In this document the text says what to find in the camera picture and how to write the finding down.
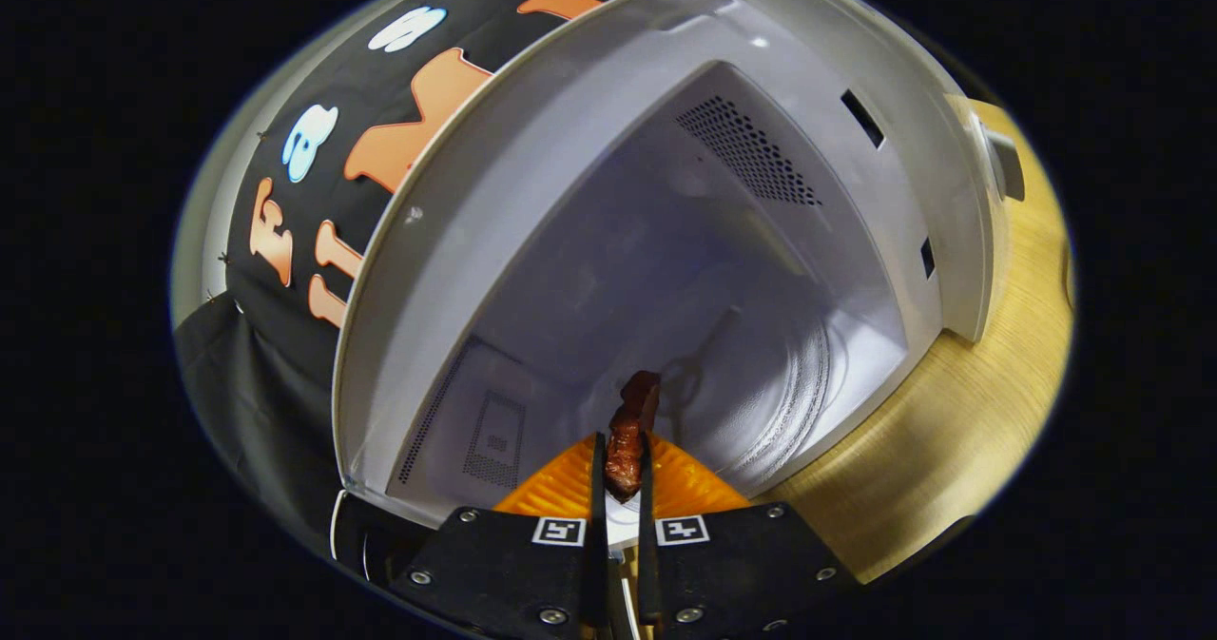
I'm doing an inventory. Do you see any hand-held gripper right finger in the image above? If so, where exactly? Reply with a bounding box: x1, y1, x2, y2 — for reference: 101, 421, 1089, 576
637, 433, 861, 640

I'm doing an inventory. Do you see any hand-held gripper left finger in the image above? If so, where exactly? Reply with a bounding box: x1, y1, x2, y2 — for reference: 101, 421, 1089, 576
385, 433, 609, 640

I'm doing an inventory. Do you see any brown cooked meat piece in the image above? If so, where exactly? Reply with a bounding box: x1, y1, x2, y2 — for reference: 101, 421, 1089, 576
605, 370, 663, 504

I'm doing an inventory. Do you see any white microwave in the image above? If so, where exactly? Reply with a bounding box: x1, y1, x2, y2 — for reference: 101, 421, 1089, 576
328, 0, 1028, 584

